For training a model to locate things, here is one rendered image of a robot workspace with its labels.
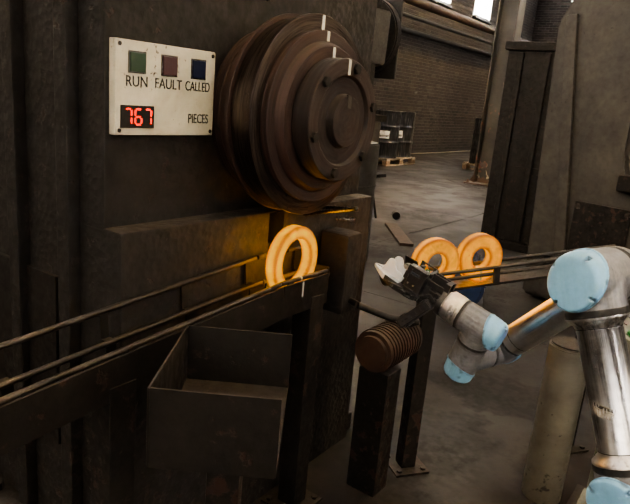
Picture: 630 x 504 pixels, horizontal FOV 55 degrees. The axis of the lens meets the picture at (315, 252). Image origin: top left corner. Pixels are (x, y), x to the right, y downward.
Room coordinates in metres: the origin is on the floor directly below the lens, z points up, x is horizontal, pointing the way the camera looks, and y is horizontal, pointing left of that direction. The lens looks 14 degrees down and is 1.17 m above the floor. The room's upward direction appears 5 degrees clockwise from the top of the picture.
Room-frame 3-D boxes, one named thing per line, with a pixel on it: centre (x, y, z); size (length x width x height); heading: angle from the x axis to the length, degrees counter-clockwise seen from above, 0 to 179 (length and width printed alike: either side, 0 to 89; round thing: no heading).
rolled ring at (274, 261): (1.52, 0.06, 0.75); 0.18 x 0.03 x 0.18; 146
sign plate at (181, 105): (1.30, 0.34, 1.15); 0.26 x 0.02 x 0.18; 145
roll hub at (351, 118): (1.46, -0.03, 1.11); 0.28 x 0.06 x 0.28; 145
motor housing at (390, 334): (1.71, -0.25, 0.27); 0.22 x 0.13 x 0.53; 145
